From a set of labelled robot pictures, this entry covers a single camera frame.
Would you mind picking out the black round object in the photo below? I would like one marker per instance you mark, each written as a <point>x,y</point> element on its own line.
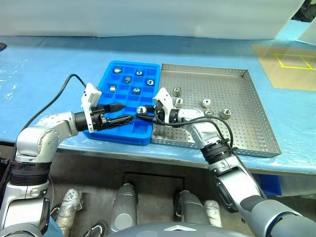
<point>2,47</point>

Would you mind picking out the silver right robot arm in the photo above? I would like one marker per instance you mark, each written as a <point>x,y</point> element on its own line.
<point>247,187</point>

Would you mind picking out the perforated steel tray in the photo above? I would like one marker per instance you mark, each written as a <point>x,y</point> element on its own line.
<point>222,86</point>

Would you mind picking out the grey robot torso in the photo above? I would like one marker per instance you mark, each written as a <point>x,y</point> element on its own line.
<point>172,230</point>

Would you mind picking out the grey left robot leg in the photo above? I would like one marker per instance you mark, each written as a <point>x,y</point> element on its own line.
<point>123,207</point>

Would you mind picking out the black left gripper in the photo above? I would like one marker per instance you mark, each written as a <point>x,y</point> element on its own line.
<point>98,118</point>

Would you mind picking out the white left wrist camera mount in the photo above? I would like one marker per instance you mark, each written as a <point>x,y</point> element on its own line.
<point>91,95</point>

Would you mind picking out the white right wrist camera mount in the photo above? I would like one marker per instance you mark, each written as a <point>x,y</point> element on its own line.
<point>164,97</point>

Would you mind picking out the white wrapped foot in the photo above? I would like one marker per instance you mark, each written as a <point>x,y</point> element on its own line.
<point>212,212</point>
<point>70,205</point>

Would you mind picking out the dark sneaker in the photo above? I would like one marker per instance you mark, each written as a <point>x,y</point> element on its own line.
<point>96,229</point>

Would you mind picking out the blue compartment tray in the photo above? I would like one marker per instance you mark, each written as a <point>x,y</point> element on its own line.
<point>139,129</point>

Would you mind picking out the blue plastic crate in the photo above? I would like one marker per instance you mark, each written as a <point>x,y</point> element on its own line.
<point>269,184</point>

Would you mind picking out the grey right robot leg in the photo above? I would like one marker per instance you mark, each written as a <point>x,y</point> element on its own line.
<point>190,209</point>

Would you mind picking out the blue fabric piece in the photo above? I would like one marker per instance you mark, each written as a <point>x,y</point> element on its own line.
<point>54,228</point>

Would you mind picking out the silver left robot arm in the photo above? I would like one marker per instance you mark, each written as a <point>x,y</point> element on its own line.
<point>32,138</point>

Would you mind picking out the metal roller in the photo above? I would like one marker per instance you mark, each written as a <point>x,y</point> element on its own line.
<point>141,109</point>
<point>135,90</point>
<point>178,101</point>
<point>150,82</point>
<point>207,102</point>
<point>113,88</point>
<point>176,91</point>
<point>139,72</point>
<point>209,112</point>
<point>226,113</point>
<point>117,70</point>
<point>127,79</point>

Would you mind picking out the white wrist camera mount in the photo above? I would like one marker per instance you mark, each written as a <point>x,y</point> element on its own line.
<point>91,95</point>
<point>164,97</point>

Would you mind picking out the brown flat mat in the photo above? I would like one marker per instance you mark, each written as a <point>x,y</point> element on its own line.
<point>276,79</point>

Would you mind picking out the white foam board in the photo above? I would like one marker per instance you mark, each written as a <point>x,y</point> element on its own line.
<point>148,17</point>

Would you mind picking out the white slanted panel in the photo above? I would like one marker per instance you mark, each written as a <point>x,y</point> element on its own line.
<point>309,34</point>

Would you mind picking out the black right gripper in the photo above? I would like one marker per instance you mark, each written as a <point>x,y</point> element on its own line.
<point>160,114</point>

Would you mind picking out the grey robot leg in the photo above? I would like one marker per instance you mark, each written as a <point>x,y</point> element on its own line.
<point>190,209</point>
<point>123,207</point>

